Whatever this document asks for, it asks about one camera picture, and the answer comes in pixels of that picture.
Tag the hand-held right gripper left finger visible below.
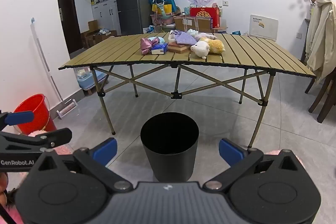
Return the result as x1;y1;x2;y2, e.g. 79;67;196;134
33;138;133;192

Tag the dark wooden chair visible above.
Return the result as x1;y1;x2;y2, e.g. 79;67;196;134
304;74;336;124

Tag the person's pink fuzzy clothing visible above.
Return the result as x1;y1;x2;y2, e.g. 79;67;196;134
0;172;29;224

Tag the pink fuzzy slipper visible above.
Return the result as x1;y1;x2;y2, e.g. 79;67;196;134
28;131;73;156
264;149;305;169

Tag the white base cabinet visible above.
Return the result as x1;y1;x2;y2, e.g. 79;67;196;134
91;0;122;36

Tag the white panel heater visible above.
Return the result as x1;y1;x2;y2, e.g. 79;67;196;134
249;14;279;42

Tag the red gift box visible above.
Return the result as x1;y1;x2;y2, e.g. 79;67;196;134
189;6;220;28

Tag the cream hoodie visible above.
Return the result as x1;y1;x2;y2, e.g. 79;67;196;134
306;0;336;84

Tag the large taped cardboard box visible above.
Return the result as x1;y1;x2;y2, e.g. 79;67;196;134
174;15;214;33

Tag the blue white carton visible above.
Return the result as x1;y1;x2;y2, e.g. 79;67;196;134
151;43;169;55

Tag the light blue litter box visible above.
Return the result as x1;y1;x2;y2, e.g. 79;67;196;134
74;67;109;90

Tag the black trash bin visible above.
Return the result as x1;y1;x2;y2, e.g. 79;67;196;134
140;112;199;183

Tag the pink satin bow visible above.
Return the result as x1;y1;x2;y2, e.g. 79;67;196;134
140;37;161;56

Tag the white flat mop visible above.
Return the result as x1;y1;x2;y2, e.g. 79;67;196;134
30;18;78;119

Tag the open cardboard box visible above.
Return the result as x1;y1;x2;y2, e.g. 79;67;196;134
81;29;118;48

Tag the dark wooden side table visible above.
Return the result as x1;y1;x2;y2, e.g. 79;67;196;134
301;18;313;62

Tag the dark brown door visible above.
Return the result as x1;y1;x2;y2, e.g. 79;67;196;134
56;0;84;54

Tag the pink storage basket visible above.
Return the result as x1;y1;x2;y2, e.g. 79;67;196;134
150;13;174;27

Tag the tan slatted folding table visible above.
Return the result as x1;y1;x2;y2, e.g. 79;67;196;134
58;33;317;149

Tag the purple drawstring pouch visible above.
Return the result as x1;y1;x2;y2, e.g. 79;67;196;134
169;30;200;45

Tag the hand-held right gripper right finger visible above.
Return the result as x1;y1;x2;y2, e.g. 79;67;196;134
202;138;305;192

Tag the white yellow plush toy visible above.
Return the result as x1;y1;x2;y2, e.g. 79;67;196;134
190;39;226;60

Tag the brown layered box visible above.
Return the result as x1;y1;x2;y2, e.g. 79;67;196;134
167;42;191;54

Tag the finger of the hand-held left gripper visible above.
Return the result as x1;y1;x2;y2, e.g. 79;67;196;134
0;110;35;131
0;128;73;153

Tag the yellow gift bag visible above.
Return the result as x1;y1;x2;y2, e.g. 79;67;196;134
152;4;173;13

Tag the red plastic bucket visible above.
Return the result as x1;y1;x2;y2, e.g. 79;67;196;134
13;94;57;135

